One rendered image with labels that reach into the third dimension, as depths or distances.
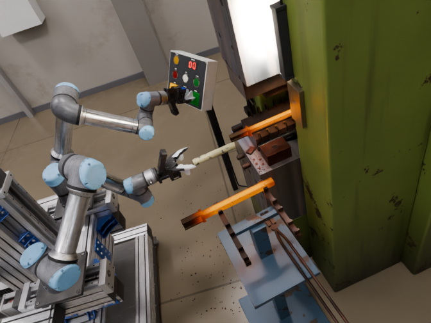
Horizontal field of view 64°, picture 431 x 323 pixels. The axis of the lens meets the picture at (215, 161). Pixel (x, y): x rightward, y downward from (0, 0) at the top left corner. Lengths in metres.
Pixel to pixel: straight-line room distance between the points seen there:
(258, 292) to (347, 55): 0.96
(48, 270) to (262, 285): 0.85
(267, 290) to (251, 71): 0.88
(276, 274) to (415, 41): 0.99
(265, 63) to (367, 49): 0.42
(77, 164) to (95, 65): 3.33
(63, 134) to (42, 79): 3.02
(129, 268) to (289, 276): 1.23
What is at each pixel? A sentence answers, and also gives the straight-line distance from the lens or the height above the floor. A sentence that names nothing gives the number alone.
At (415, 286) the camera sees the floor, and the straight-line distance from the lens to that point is 2.36.
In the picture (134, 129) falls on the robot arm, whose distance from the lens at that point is 1.75.
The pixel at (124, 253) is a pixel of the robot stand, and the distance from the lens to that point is 2.52.
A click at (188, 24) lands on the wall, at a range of 4.51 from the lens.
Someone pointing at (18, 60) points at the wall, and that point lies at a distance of 4.89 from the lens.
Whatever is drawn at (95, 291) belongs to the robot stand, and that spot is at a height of 0.73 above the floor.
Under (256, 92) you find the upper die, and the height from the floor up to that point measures 1.24.
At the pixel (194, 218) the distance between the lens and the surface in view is 1.42.
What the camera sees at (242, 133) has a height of 1.01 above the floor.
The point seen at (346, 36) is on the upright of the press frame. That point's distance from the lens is 1.08.
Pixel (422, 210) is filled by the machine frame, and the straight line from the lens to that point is 1.91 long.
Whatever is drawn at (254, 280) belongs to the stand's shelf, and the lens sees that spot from 1.55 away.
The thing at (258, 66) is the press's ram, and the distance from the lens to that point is 1.41.
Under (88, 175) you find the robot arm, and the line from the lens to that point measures 1.44.
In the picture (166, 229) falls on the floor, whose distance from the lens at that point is 2.76.
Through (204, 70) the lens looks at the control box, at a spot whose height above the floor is 1.16.
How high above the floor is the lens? 2.09
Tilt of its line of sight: 43 degrees down
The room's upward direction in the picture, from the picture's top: 20 degrees counter-clockwise
